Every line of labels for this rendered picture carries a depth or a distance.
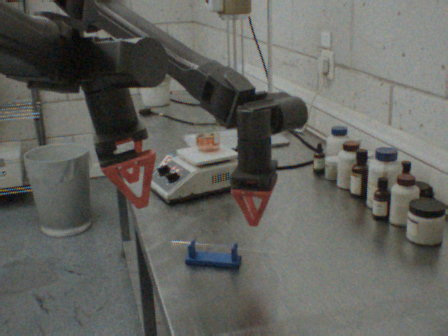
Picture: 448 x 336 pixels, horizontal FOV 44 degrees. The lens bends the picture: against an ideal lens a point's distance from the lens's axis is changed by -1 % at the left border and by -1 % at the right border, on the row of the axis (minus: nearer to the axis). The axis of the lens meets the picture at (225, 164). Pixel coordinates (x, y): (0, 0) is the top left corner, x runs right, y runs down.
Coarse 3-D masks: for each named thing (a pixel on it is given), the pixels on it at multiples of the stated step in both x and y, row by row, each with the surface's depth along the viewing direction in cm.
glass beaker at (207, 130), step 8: (192, 120) 135; (200, 120) 138; (208, 120) 139; (200, 128) 134; (208, 128) 133; (216, 128) 134; (200, 136) 135; (208, 136) 134; (216, 136) 135; (200, 144) 135; (208, 144) 135; (216, 144) 135; (200, 152) 136; (208, 152) 135; (216, 152) 136
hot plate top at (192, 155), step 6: (180, 150) 139; (186, 150) 138; (192, 150) 138; (222, 150) 138; (228, 150) 137; (186, 156) 134; (192, 156) 134; (198, 156) 134; (204, 156) 133; (210, 156) 133; (216, 156) 133; (222, 156) 133; (228, 156) 133; (234, 156) 134; (192, 162) 131; (198, 162) 130; (204, 162) 130; (210, 162) 131
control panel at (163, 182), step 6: (168, 162) 139; (174, 162) 137; (180, 168) 133; (156, 174) 137; (180, 174) 131; (186, 174) 130; (156, 180) 135; (162, 180) 133; (180, 180) 129; (162, 186) 131; (168, 186) 130; (174, 186) 128
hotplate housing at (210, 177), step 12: (180, 156) 140; (192, 168) 131; (204, 168) 131; (216, 168) 132; (228, 168) 133; (192, 180) 129; (204, 180) 131; (216, 180) 133; (228, 180) 134; (156, 192) 135; (168, 192) 128; (180, 192) 129; (192, 192) 130; (204, 192) 132; (216, 192) 134
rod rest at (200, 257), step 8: (192, 240) 103; (192, 248) 102; (232, 248) 99; (192, 256) 102; (200, 256) 102; (208, 256) 102; (216, 256) 102; (224, 256) 102; (232, 256) 99; (240, 256) 102; (200, 264) 101; (208, 264) 101; (216, 264) 100; (224, 264) 100; (232, 264) 99
